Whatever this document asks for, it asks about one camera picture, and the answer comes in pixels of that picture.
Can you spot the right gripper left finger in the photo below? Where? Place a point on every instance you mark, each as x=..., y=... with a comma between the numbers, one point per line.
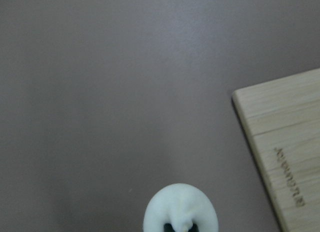
x=167, y=227

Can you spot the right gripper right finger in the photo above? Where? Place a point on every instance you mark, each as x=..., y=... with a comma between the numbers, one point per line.
x=194, y=228

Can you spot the white steamed bun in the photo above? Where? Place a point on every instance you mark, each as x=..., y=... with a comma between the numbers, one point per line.
x=180, y=205

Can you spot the bamboo cutting board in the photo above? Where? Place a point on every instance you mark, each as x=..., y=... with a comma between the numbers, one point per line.
x=281, y=121

